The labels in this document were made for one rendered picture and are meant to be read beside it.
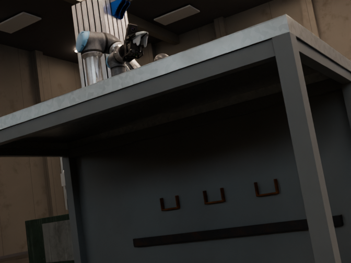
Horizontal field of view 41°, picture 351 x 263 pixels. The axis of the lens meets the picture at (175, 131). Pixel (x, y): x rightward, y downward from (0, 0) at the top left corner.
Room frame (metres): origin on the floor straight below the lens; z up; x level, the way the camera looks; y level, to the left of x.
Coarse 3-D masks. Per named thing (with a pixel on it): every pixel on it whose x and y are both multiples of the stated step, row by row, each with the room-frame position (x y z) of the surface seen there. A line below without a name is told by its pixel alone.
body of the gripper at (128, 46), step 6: (126, 42) 2.06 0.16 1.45; (132, 42) 2.04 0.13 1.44; (120, 48) 2.12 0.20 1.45; (126, 48) 2.06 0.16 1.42; (132, 48) 2.04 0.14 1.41; (138, 48) 2.06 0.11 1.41; (120, 54) 2.12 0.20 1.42; (126, 54) 2.05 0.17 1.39; (132, 54) 2.06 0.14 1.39; (138, 54) 2.07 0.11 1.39; (126, 60) 2.13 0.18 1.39
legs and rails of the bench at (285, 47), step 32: (288, 32) 0.96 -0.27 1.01; (224, 64) 1.05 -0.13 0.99; (256, 64) 1.03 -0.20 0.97; (288, 64) 0.96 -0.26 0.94; (320, 64) 1.15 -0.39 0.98; (128, 96) 1.20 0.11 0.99; (288, 96) 0.97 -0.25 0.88; (32, 128) 1.40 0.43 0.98; (320, 160) 0.99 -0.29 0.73; (320, 192) 0.96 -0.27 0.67; (320, 224) 0.96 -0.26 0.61; (320, 256) 0.97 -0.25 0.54
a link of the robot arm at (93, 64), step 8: (80, 32) 2.39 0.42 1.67; (88, 32) 2.39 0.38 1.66; (96, 32) 2.42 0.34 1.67; (80, 40) 2.39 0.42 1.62; (88, 40) 2.38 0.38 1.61; (96, 40) 2.40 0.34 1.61; (104, 40) 2.43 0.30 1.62; (80, 48) 2.38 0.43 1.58; (88, 48) 2.39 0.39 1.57; (96, 48) 2.40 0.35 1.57; (104, 48) 2.45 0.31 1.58; (88, 56) 2.40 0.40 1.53; (96, 56) 2.41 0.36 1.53; (88, 64) 2.40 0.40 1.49; (96, 64) 2.41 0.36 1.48; (88, 72) 2.41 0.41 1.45; (96, 72) 2.40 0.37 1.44; (88, 80) 2.41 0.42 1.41; (96, 80) 2.40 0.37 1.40
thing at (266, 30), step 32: (256, 32) 0.99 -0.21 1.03; (160, 64) 1.13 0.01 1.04; (192, 64) 1.09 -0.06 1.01; (64, 96) 1.32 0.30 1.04; (96, 96) 1.25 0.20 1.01; (160, 96) 1.52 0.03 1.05; (192, 96) 1.59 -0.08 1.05; (224, 96) 1.67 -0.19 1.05; (256, 96) 1.64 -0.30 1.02; (0, 128) 1.48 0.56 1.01; (64, 128) 1.81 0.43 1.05; (96, 128) 1.91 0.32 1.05; (128, 128) 1.96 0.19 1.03
